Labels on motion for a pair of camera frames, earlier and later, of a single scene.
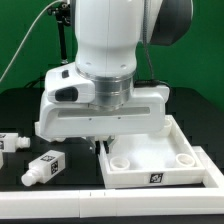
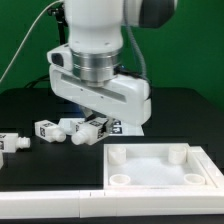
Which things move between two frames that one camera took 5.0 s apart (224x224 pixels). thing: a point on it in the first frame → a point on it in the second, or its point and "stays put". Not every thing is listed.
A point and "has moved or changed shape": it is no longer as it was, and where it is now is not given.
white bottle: x=10 y=142 stays put
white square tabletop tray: x=164 y=159 has moved or changed shape
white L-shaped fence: x=107 y=202 stays put
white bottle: x=44 y=168 has moved or changed shape
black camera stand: x=62 y=11 stays put
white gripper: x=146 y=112 → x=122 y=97
